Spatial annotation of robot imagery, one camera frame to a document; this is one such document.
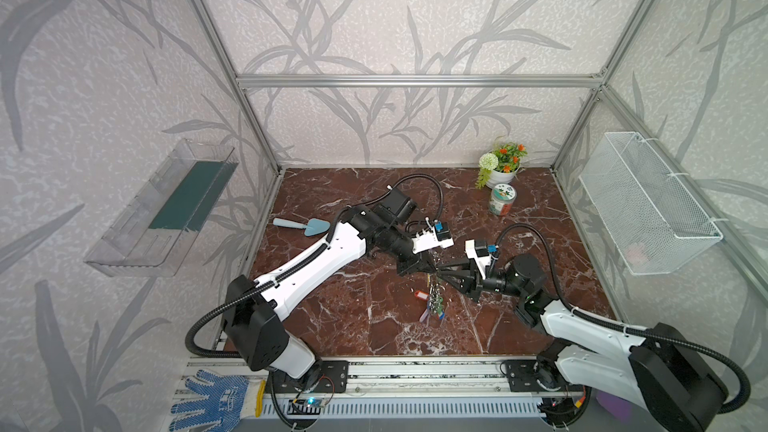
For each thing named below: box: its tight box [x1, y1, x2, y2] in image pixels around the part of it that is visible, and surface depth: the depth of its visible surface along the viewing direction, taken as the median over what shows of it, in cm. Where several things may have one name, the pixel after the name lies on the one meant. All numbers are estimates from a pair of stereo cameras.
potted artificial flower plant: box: [475, 142, 528, 189], surface depth 107 cm
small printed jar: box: [489, 183, 517, 216], surface depth 104 cm
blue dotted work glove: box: [169, 370, 267, 432], surface depth 71 cm
